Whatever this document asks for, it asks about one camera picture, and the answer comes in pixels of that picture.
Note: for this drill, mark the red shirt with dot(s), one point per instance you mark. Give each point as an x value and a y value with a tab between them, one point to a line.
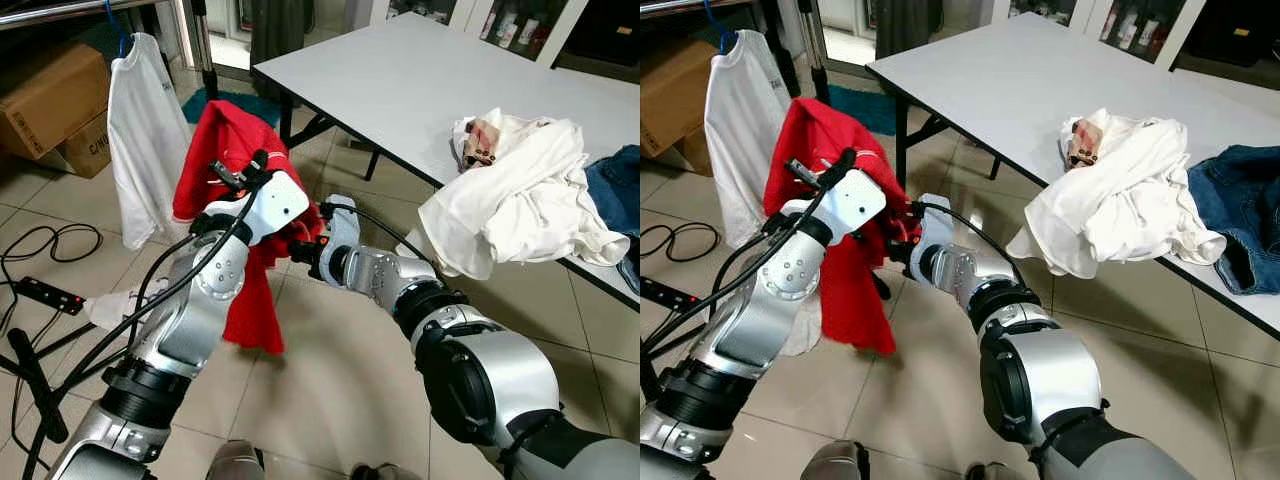
830	140
235	150

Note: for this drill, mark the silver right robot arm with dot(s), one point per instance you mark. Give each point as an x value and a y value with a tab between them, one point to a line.
1030	370
470	350

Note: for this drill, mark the white cloth with hanger drawing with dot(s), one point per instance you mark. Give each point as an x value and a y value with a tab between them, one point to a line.
800	330
115	308

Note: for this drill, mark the blue plastic hanger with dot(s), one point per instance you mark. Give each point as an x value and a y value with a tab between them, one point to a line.
715	25
118	30

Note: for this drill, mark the teal floor mat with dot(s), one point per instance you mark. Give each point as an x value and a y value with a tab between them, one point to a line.
245	105
860	105

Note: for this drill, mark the white printed hanging shirt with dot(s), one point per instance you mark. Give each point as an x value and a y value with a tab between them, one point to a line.
145	140
740	130

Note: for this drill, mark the small printed cardboard box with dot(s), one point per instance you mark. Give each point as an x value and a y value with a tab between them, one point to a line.
90	150
698	150

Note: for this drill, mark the black clothes rack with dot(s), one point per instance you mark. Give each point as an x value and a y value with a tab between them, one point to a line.
203	50
812	40

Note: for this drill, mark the grey curtain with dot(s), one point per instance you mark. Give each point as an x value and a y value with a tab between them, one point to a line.
905	25
278	30

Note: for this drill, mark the large cardboard box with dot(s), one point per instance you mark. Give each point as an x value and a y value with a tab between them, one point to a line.
50	95
675	90

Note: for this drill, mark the crumpled white garment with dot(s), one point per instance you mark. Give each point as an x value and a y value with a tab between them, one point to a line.
480	240
1090	240

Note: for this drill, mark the white folding table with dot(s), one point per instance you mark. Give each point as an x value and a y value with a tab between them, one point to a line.
1020	80
420	80

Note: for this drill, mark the black power strip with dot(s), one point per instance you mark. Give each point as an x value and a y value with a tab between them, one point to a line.
665	295
50	296

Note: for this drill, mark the blue denim jeans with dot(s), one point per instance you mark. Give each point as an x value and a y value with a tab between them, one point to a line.
1240	210
612	190

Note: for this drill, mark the grey left robot leg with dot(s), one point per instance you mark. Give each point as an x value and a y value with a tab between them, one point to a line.
835	462
235	462

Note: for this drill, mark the grey robot leg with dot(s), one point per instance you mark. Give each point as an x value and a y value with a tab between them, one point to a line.
835	462
995	473
235	462
385	473

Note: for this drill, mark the grey right robot leg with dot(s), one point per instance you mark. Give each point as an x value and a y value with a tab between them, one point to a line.
995	473
385	473

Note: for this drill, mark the black TV stand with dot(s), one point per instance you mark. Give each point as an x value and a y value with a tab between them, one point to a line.
1235	35
605	40

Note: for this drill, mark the white glass-door cabinet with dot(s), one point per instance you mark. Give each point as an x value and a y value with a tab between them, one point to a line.
1140	25
520	25

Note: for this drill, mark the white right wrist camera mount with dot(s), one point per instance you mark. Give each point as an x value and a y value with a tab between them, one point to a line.
342	225
935	225

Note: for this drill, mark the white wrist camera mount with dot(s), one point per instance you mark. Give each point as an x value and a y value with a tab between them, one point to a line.
275	205
342	225
935	225
855	205

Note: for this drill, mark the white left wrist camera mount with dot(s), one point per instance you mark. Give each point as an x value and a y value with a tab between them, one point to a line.
855	205
275	205

